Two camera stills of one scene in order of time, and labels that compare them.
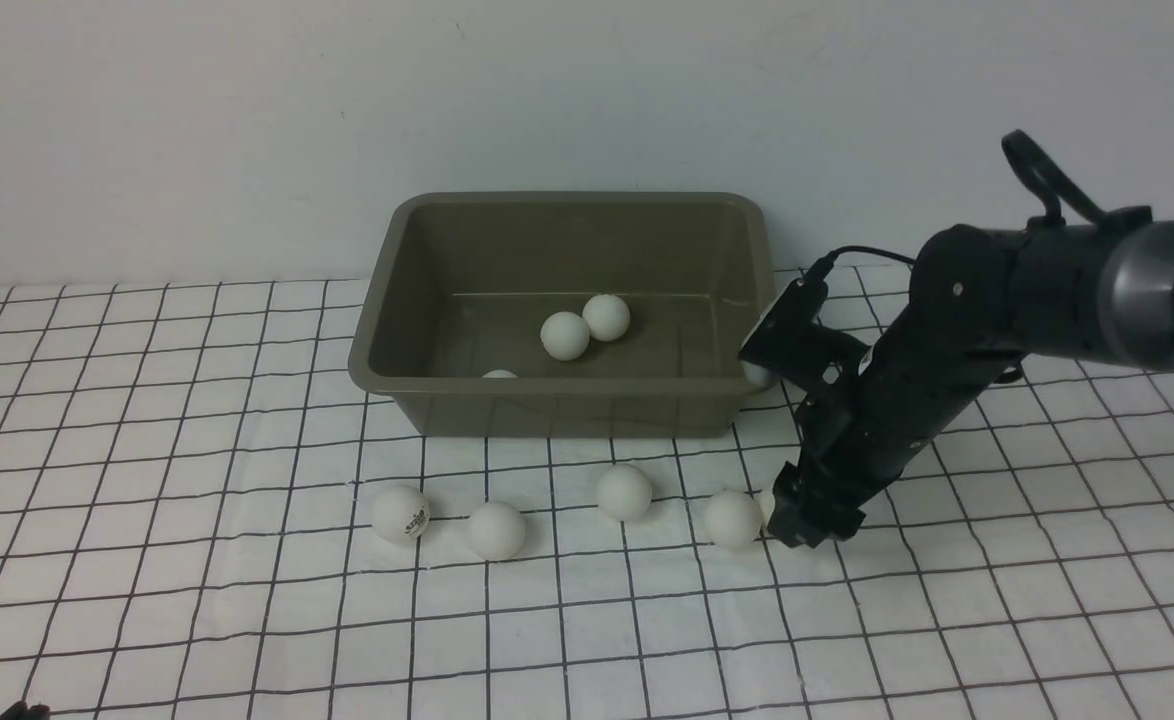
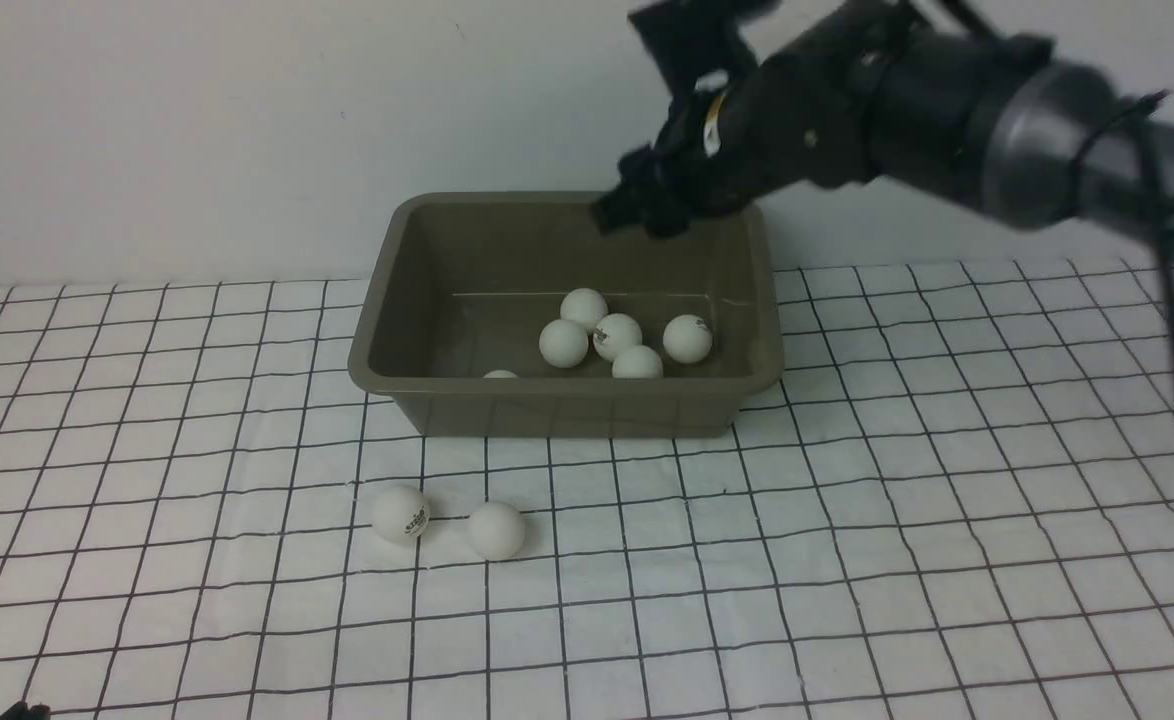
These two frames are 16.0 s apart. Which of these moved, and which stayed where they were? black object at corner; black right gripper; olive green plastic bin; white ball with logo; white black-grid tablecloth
Moved: black right gripper
Stayed: black object at corner; olive green plastic bin; white ball with logo; white black-grid tablecloth
